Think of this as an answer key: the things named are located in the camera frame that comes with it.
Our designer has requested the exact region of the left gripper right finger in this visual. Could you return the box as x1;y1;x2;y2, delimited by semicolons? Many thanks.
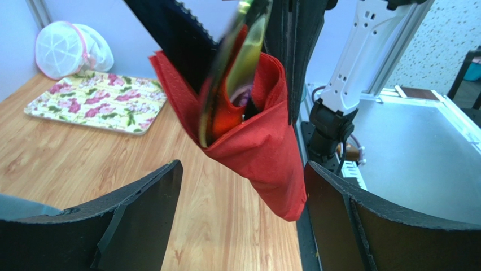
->
304;161;480;270

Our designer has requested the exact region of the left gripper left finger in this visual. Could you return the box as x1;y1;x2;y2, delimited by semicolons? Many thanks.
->
1;160;183;270

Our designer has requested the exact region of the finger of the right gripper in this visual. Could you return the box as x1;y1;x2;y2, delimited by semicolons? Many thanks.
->
264;0;338;125
124;0;218;94

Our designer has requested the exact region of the purple iridescent spoon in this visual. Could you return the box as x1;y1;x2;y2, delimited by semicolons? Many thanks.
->
199;1;273;148

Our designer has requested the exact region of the red paper napkin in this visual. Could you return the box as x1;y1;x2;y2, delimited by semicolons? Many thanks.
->
149;50;307;222

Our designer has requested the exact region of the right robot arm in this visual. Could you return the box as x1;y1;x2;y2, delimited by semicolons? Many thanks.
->
127;1;418;158

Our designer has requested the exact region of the floral placemat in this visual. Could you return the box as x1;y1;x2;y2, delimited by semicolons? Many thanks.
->
24;71;167;136

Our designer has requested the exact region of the white mesh laundry bag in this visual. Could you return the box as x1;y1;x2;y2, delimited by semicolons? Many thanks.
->
34;21;115;80

